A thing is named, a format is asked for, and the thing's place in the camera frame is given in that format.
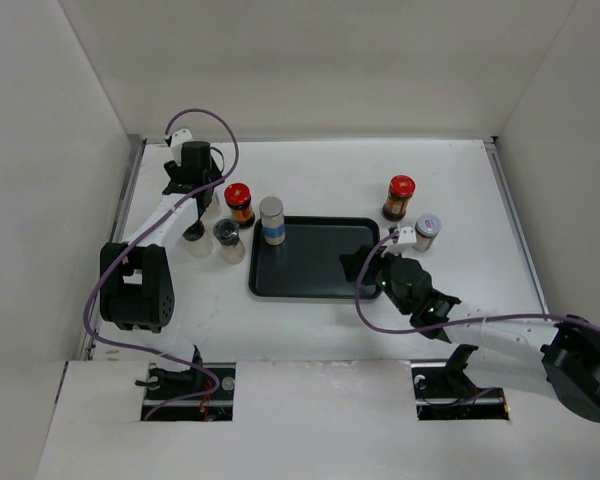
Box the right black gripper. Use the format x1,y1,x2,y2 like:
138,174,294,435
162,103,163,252
340,243,412,315

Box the peppercorn bottle blue label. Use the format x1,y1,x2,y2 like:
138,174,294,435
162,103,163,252
259,196,285,246

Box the peppercorn bottle silver cap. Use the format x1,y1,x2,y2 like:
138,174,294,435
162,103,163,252
198,191,220,215

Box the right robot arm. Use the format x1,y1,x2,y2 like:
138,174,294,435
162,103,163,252
340,246,600,424

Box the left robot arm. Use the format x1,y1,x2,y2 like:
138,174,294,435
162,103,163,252
100,140,222,364

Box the dark sauce jar red lid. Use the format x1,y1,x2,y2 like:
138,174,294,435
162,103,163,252
224,182,255,229

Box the small jar pink label lid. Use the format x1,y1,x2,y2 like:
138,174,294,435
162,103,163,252
413,213,442,252

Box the pepper grinder clear cap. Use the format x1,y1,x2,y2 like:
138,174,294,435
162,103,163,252
213,218,245,265

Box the grinder bottle black knob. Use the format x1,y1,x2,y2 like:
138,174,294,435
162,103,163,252
182,220,213,258

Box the orange sauce jar red lid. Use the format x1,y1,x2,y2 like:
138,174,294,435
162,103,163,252
382,175,416,221

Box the black rectangular tray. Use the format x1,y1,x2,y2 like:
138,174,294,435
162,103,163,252
248,216,380,300

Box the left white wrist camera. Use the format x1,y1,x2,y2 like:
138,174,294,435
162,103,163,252
164,128,194,150

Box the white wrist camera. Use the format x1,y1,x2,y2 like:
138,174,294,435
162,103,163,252
164,128,194,150
388,225,417,252

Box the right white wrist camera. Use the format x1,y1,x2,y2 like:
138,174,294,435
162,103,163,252
388,225,417,252

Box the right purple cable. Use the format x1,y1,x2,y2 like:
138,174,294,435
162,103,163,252
353,233,600,346

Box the purple cable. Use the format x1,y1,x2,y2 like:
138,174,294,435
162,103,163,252
82,107,240,421
353,233,600,346

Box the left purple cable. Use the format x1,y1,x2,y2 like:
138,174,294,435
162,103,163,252
82,107,240,421

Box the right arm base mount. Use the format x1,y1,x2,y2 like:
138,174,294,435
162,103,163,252
410,345,509,421

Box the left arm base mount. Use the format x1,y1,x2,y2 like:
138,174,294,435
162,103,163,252
135,363,237,422

